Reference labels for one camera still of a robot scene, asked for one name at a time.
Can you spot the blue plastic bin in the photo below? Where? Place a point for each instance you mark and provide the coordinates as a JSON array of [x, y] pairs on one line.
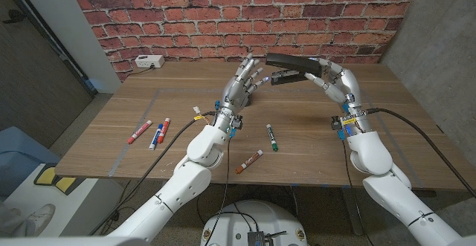
[[18, 153]]

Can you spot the dark wooden door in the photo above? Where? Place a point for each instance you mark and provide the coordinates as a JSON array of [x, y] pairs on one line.
[[29, 82]]

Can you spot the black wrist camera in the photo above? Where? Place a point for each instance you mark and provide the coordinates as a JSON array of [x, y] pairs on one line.
[[335, 122], [238, 121]]

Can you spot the white power strip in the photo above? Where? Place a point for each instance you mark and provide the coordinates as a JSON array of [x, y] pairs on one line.
[[149, 61]]

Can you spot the red brick print backdrop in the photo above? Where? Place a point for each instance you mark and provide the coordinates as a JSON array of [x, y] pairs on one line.
[[241, 23]]

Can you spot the orange dry erase marker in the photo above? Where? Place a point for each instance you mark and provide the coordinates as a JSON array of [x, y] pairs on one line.
[[248, 161]]

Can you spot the green dry erase marker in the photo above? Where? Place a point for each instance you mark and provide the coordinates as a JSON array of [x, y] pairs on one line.
[[272, 138]]

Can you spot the grey finned torso module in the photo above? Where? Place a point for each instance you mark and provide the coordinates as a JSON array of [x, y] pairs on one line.
[[256, 239]]

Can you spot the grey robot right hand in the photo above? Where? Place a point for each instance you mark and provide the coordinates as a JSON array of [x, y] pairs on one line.
[[349, 86]]

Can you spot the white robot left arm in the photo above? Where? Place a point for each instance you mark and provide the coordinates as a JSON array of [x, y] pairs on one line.
[[186, 186]]

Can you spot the blue dry erase marker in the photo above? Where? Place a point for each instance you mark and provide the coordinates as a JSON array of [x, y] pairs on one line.
[[155, 138]]

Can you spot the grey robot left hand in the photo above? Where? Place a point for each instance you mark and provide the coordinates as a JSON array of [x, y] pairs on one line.
[[236, 90]]

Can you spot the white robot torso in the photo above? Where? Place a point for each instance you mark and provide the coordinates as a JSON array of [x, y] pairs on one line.
[[253, 220]]

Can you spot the grey table leg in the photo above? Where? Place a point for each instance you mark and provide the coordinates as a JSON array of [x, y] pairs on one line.
[[165, 188], [353, 216]]

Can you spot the red dry erase marker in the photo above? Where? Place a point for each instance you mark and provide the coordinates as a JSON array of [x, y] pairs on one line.
[[163, 131], [139, 131]]

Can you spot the seated person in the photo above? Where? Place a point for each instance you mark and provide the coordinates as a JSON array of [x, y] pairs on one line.
[[39, 214]]

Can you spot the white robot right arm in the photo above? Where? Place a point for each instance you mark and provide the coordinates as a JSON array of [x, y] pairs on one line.
[[394, 197]]

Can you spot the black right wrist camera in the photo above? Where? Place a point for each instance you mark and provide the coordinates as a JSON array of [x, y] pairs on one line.
[[335, 122]]

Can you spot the yellow black floor pad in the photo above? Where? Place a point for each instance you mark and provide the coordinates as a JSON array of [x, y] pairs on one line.
[[48, 175]]

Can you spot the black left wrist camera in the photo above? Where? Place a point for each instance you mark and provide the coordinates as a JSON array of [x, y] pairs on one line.
[[238, 121]]

